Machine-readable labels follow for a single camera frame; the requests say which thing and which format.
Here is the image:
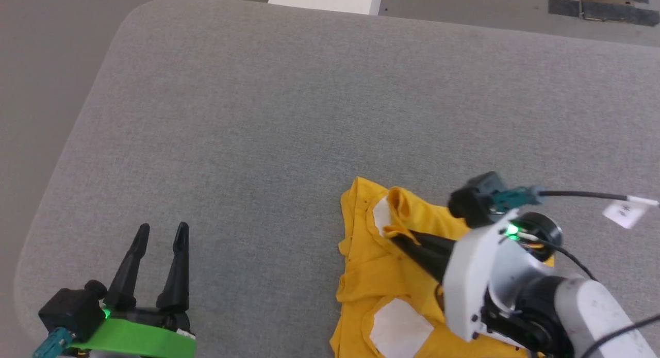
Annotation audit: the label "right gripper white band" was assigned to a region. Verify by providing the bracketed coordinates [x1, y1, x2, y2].
[385, 209, 522, 344]

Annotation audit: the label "left arm black teal-plug cable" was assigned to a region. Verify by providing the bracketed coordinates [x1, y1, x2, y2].
[32, 326, 74, 358]

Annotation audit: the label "white cable label tag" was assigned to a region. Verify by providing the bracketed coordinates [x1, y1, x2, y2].
[602, 197, 651, 230]

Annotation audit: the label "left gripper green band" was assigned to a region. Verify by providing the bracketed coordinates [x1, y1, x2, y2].
[69, 222, 197, 358]

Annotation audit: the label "yellow garment with white patches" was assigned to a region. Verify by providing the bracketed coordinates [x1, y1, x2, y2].
[329, 176, 556, 358]

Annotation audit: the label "arm black teal-plug cable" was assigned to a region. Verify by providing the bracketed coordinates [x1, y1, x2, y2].
[32, 326, 74, 358]
[489, 185, 660, 210]

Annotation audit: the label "right arm black teal-plug cable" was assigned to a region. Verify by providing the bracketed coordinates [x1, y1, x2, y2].
[489, 185, 660, 210]

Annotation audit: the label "grey fabric sofa cushion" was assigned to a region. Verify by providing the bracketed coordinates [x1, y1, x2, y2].
[13, 0, 660, 358]

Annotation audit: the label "black tape floor patches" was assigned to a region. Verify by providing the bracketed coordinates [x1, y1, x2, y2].
[547, 0, 660, 28]

